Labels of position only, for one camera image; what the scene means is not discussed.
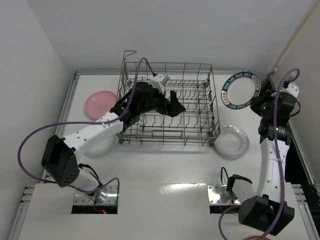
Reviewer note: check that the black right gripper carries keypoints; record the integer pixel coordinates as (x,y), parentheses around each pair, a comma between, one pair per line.
(256,105)

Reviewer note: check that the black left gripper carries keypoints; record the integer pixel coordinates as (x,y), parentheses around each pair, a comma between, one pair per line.
(164,104)

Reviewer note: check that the white plate with green rim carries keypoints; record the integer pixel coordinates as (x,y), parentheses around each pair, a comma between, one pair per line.
(239,89)

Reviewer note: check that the white deep plate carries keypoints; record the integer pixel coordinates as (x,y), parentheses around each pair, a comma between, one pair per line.
(231,144)

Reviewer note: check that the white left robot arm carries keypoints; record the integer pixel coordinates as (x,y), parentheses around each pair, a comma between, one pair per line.
(61,158)

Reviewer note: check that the white plate under left arm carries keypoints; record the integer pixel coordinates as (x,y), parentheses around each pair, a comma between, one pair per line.
(102,149)

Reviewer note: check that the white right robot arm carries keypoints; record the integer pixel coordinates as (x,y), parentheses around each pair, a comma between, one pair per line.
(265,208)

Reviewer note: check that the silver foil plate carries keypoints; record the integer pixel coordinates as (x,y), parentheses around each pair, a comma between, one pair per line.
(238,130)

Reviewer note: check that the pink plate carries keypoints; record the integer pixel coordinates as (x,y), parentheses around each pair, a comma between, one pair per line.
(99,103)

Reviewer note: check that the brown rimmed bowl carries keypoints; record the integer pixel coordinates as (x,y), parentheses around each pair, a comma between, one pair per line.
(256,237)

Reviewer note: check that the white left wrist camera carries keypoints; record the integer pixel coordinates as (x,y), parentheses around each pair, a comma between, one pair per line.
(159,81)

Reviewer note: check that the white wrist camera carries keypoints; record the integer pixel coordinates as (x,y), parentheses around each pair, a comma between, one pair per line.
(159,81)
(288,93)

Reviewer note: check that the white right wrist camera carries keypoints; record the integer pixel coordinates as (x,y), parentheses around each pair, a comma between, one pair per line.
(288,93)

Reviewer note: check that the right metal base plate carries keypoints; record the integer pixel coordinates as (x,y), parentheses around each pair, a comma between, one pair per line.
(218,196)

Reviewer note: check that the metal base plate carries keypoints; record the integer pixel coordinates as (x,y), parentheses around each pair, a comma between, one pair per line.
(105,197)
(218,196)

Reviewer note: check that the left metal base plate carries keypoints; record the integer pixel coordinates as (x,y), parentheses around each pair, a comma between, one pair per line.
(105,197)

